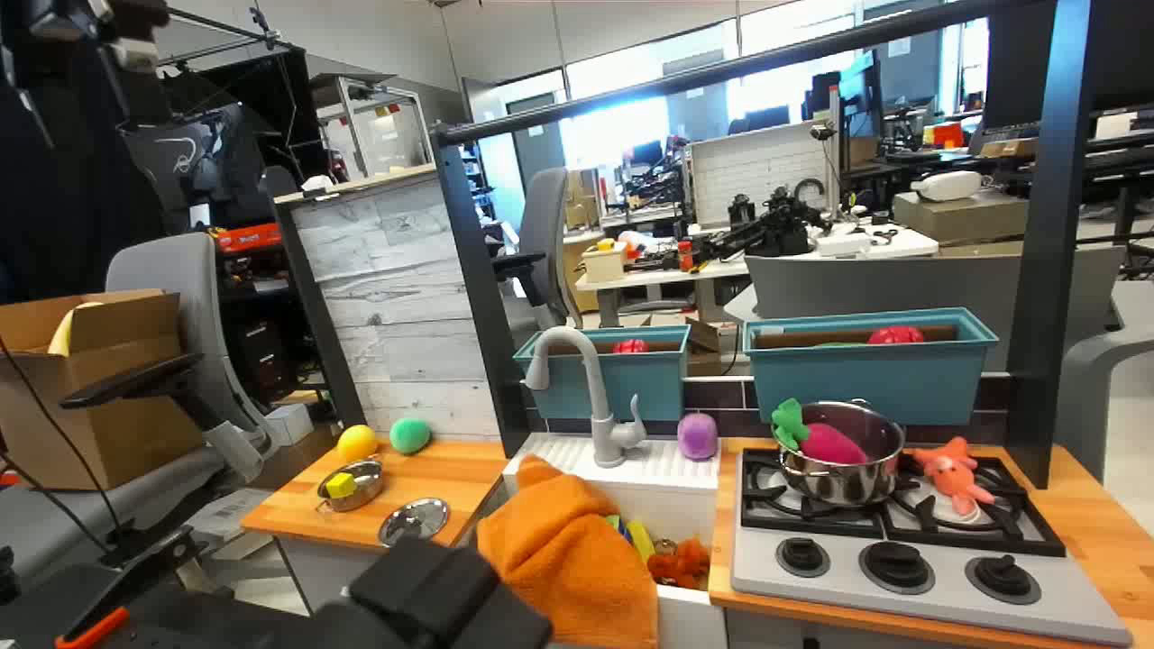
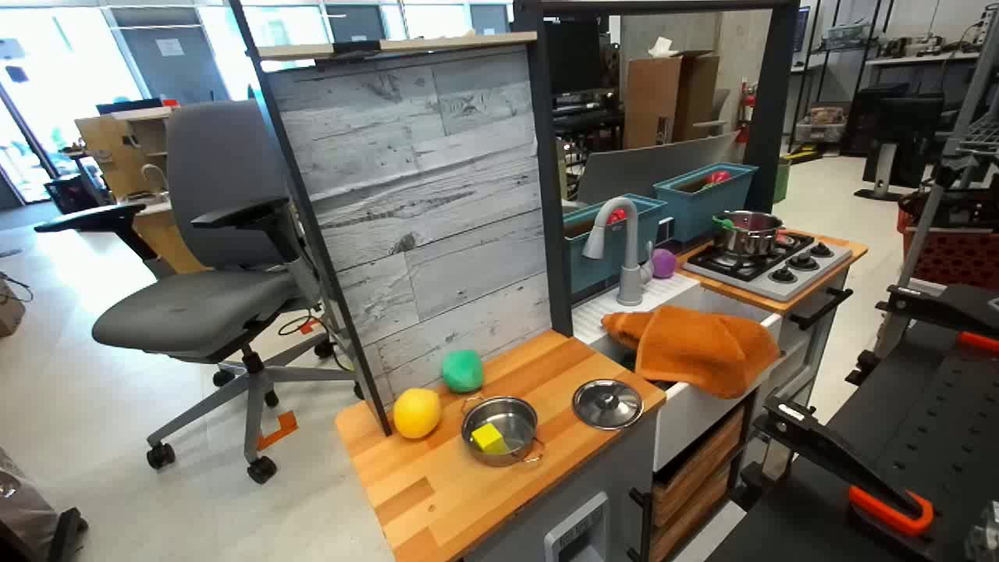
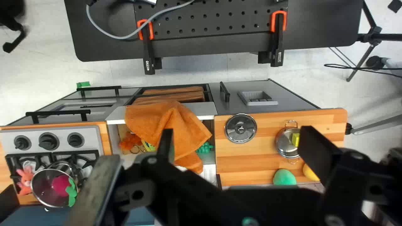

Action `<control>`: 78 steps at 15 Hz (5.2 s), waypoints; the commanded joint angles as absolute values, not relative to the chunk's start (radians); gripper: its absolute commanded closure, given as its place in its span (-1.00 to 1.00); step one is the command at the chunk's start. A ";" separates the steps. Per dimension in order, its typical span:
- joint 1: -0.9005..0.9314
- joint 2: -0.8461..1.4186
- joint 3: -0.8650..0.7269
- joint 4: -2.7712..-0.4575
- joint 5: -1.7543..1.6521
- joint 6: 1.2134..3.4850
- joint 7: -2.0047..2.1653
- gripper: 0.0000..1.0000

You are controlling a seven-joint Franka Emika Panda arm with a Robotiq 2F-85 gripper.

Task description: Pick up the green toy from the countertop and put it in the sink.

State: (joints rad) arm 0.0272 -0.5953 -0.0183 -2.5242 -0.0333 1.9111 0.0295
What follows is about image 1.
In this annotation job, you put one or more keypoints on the grey wood panel board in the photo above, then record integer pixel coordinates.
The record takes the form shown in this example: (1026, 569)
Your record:
(384, 302)

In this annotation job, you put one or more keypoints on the toy kitchen cabinet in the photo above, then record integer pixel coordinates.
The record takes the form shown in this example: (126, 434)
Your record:
(302, 564)

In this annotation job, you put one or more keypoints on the white storage crate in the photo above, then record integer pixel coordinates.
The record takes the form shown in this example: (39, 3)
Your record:
(384, 132)

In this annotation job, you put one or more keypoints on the black kitchen frame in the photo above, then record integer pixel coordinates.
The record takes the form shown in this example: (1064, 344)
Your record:
(1046, 241)

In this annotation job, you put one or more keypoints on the flat cardboard box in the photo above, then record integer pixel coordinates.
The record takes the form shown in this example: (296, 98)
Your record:
(960, 217)

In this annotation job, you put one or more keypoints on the red toy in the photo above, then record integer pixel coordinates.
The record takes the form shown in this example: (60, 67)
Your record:
(896, 338)
(634, 349)

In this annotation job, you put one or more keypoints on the small teal planter box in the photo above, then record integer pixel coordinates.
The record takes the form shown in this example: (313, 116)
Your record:
(643, 384)

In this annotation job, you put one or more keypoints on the purple toy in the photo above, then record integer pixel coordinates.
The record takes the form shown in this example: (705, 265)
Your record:
(697, 439)

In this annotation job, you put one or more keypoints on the white toy sink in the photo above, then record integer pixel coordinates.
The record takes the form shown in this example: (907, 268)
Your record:
(655, 481)

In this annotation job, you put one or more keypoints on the yellow green toy vegetable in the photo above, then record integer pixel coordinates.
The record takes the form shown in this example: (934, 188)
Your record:
(636, 539)

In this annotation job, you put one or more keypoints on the green ball toy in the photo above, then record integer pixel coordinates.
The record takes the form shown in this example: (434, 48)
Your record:
(413, 434)

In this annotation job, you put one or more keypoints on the cluttered office desk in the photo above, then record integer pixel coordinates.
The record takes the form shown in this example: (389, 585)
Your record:
(673, 280)

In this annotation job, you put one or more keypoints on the grey toy faucet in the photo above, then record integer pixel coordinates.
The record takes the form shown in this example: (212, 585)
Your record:
(603, 426)

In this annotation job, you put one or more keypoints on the pink toy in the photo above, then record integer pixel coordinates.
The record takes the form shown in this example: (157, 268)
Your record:
(831, 446)

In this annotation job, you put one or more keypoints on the grey background office chair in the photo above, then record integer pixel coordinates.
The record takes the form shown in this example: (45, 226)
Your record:
(544, 235)

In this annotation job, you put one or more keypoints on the grey toy stove top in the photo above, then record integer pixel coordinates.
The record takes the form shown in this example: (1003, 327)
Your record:
(915, 589)

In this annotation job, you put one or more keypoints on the yellow toy block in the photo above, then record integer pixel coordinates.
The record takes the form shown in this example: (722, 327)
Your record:
(340, 485)

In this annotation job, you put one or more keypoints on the large steel pot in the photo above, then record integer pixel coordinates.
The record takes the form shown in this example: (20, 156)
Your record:
(855, 476)

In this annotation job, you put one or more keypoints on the green plush toy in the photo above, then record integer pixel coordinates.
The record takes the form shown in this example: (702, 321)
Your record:
(788, 423)

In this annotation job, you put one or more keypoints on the orange toy food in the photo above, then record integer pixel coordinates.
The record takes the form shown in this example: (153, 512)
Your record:
(683, 564)

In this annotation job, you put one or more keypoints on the white board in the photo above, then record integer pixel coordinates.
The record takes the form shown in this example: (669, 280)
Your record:
(764, 168)

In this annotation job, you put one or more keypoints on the large teal planter box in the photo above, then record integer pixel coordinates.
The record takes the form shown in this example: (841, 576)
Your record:
(866, 379)

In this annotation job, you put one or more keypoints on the orange towel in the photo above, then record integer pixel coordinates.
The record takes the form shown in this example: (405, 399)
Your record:
(571, 554)

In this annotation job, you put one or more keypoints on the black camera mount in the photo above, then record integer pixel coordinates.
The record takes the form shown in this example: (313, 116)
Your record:
(421, 595)

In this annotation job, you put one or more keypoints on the orange plush toy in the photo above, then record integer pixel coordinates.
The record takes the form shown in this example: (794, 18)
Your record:
(952, 469)

